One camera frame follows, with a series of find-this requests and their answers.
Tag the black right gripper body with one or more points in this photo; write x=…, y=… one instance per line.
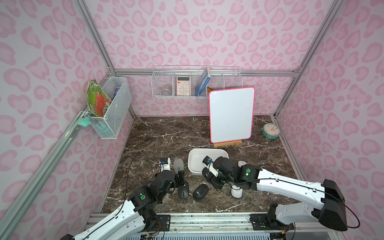
x=210, y=173

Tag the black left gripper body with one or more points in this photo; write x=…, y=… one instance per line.
x=180, y=175

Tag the black ribbed computer mouse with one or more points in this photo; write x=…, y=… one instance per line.
x=183, y=191

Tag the grey lilac computer mouse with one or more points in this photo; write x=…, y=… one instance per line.
x=178, y=165

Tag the white computer mouse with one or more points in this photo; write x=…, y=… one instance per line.
x=236, y=192

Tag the white plastic storage box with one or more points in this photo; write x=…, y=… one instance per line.
x=199, y=158

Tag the black Lecoo computer mouse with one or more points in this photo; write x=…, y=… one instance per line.
x=200, y=192

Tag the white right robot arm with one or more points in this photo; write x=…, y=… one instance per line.
x=321, y=203

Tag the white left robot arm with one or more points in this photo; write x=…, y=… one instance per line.
x=136, y=214

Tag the wooden whiteboard stand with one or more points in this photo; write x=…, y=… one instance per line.
x=229, y=143

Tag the mint green alarm clock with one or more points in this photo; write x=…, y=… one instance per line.
x=270, y=131

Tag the pink framed whiteboard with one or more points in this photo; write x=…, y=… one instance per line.
x=231, y=114

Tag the white mesh side basket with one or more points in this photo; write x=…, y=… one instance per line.
x=109, y=126

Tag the clear glass jar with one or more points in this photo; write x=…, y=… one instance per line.
x=167, y=91

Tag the pink calculator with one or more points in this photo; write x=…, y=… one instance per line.
x=183, y=86

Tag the blue book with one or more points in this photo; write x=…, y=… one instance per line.
x=203, y=82

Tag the blue can in basket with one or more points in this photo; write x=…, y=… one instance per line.
x=117, y=89

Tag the mint green clip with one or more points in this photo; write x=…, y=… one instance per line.
x=85, y=121

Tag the green red snack bag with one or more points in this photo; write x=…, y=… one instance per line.
x=98, y=102

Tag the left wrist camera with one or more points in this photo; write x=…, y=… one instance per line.
x=165, y=164

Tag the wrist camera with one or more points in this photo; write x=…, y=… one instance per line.
x=165, y=164
x=207, y=161

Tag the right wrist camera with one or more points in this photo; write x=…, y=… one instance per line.
x=207, y=161

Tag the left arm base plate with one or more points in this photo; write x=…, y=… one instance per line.
x=161, y=222

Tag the aluminium front rail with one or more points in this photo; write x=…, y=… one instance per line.
x=238, y=223

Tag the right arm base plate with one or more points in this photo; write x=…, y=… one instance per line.
x=262, y=222

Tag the white wire wall shelf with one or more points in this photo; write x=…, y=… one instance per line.
x=221, y=78

